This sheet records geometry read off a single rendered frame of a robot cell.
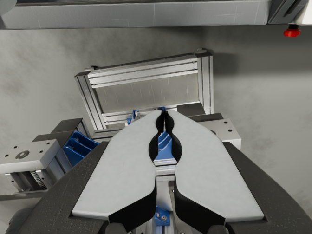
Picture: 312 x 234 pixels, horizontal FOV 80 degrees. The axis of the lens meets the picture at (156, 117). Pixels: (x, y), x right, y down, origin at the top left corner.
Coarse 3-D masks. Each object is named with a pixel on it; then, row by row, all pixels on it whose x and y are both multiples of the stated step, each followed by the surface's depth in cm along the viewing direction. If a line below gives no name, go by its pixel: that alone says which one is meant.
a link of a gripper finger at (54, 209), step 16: (96, 160) 8; (64, 176) 8; (80, 176) 8; (48, 192) 7; (64, 192) 7; (80, 192) 7; (48, 208) 6; (64, 208) 6; (32, 224) 6; (48, 224) 6; (64, 224) 6; (80, 224) 6; (96, 224) 6
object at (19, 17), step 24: (120, 0) 33; (144, 0) 33; (168, 0) 33; (192, 0) 33; (216, 0) 33; (240, 0) 33; (264, 0) 33; (0, 24) 36; (24, 24) 36; (48, 24) 36; (72, 24) 35; (96, 24) 35; (120, 24) 35; (144, 24) 35; (168, 24) 35; (192, 24) 35; (216, 24) 35; (240, 24) 34; (264, 24) 34
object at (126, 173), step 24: (144, 120) 11; (120, 144) 9; (144, 144) 9; (96, 168) 8; (120, 168) 8; (144, 168) 8; (96, 192) 7; (120, 192) 7; (144, 192) 7; (96, 216) 6; (120, 216) 6; (144, 216) 7
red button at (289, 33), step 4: (292, 24) 47; (288, 28) 48; (292, 28) 47; (296, 28) 47; (284, 32) 48; (288, 32) 47; (292, 32) 47; (296, 32) 47; (288, 36) 48; (292, 36) 48; (296, 36) 48
